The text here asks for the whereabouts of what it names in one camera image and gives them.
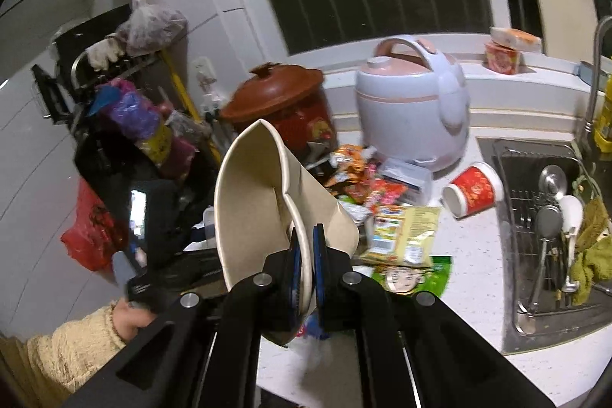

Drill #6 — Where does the crushed kraft paper bowl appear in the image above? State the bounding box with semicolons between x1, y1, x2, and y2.
214;119;359;346

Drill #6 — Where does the red paper cup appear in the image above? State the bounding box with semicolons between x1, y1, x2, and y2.
442;161;504;219

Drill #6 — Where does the person's left hand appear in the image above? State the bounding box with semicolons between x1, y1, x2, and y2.
112;298;156;343

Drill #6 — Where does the red plastic bag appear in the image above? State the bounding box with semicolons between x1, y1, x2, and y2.
60;178;128;272

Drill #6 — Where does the green snack packet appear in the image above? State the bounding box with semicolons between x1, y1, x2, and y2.
371;256;452;297

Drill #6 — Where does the yellow noodle packet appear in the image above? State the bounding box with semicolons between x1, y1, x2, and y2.
359;205;441;268

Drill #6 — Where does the purple plastic bag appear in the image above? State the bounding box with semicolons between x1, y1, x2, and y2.
98;79;161;140

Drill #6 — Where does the yellow-green dish cloth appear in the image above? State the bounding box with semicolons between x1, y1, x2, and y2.
570;198;612;306

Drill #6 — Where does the metal sink drying rack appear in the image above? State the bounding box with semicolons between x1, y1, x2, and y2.
491;139;602;320

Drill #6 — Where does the white spoon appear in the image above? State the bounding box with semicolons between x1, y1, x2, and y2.
559;195;584;294

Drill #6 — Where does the yellow gas pipe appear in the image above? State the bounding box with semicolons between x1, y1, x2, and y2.
122;0;224;165

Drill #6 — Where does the brown clay slow cooker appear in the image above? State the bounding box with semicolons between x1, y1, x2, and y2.
220;62;337;159

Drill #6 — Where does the steel ladle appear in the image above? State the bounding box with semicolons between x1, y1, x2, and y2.
527;165;567;315

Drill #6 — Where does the grey plastic bag on pipe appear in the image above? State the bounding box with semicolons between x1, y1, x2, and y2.
115;0;188;57

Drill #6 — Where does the white pink rice cooker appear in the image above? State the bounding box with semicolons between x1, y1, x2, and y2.
355;35;470;172

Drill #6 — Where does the chrome sink faucet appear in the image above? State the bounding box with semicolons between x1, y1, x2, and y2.
578;15;612;158

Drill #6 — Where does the red instant noodle cup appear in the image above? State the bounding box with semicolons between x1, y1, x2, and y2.
484;41;520;75

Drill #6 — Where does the beige cutting board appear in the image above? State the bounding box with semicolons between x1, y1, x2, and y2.
537;0;599;62

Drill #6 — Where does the white wall power strip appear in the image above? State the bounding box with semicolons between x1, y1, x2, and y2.
192;56;226;116

